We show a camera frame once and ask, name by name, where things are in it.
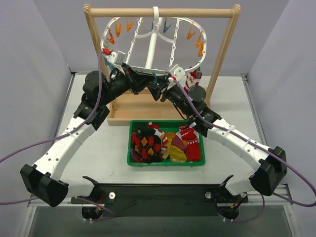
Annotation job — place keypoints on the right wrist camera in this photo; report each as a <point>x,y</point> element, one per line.
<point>176,71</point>

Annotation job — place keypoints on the orange clothespin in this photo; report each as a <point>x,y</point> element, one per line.
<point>201,49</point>
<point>199,42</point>
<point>190,33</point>
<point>118,28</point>
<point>111,39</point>
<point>129,24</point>

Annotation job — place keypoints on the yellow sock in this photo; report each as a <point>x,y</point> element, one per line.
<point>173,148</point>

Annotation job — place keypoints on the black red argyle sock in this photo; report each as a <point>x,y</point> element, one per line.
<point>146,148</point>

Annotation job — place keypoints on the wooden hanger stand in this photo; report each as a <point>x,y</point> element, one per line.
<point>128,108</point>

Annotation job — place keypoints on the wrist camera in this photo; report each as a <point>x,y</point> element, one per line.
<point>115,58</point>
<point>176,71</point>

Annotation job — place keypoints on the white round clip hanger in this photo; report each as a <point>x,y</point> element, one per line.
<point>154,34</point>

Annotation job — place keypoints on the purple sock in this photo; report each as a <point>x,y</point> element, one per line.
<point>134,157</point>

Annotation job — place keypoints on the red sock with white pattern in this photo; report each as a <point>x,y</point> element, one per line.
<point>193,150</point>

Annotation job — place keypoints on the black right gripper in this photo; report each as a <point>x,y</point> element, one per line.
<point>164,89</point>

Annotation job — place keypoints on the green plastic bin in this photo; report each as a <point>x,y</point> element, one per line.
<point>159,128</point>

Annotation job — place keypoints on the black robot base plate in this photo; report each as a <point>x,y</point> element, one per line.
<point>176,208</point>

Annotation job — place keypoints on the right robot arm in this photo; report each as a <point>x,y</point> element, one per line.
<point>268,165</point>

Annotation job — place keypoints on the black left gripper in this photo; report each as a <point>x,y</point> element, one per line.
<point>131,79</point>

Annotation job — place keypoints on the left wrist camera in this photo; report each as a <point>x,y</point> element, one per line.
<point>115,58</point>

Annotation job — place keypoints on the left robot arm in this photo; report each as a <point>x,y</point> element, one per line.
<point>42,179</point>

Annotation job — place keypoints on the red white striped sock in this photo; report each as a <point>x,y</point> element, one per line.
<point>192,78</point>

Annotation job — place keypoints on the teal clothespin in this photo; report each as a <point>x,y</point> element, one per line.
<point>166,26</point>
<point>154,81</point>
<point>108,66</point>

